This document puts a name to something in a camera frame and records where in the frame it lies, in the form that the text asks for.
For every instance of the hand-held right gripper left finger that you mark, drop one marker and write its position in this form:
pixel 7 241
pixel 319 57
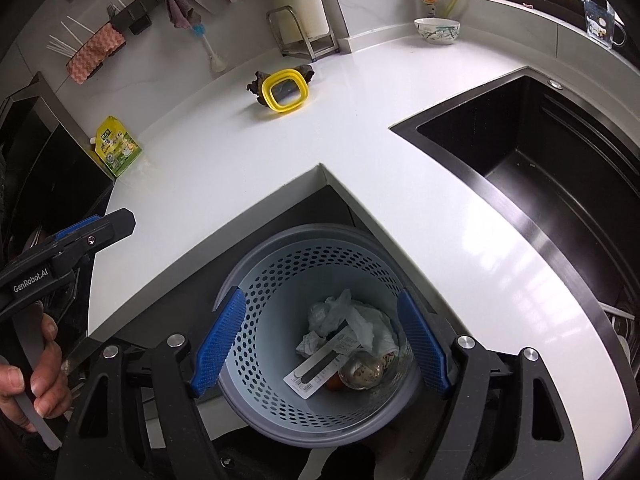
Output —
pixel 220 345

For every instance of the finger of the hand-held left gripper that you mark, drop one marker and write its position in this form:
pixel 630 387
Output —
pixel 75 229
pixel 107 227

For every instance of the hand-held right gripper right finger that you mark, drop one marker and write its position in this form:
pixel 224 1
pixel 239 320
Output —
pixel 422 342

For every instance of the clear plastic bag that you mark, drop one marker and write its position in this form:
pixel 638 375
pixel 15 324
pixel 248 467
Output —
pixel 367 327

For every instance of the clear plastic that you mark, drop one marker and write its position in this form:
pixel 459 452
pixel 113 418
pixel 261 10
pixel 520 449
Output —
pixel 360 370

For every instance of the grey perforated waste basket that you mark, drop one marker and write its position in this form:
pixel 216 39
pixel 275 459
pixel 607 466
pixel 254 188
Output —
pixel 280 285

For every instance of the white tissue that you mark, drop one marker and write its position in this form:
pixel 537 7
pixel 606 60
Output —
pixel 310 345

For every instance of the small orange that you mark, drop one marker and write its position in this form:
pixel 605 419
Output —
pixel 334 384

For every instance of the long white packaging card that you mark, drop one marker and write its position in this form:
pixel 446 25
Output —
pixel 320 367

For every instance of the person's left hand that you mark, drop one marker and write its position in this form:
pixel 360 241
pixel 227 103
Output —
pixel 25 392

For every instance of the small printed wrapper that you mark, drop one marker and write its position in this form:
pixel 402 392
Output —
pixel 389 360

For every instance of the black gas stove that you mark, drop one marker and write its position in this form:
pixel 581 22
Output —
pixel 65 175

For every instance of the green yellow refill pouch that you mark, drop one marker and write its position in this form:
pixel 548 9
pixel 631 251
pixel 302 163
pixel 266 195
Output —
pixel 117 150

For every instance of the pink sponge cloth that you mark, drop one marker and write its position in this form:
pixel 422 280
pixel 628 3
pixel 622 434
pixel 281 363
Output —
pixel 95 55

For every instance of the white chopsticks bundle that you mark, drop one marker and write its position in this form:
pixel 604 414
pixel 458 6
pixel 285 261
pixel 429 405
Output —
pixel 65 45

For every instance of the white bottle brush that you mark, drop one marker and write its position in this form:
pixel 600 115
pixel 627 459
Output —
pixel 210 50

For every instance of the dark crumpled cloth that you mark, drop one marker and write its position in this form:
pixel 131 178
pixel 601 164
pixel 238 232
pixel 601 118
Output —
pixel 256 85

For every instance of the yellow rimmed clear lid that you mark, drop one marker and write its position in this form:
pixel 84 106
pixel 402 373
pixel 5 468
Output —
pixel 285 110

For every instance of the black kitchen sink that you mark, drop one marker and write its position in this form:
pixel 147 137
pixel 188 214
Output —
pixel 540 160

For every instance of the mauve hanging cloth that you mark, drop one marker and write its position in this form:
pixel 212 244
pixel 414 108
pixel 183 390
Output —
pixel 180 10

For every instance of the metal board rack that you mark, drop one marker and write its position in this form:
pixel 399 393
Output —
pixel 300 30

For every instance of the white patterned bowl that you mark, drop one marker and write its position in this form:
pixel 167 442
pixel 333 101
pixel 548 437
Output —
pixel 436 30

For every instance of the printed glass mug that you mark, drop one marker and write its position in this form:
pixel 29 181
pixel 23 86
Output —
pixel 602 25

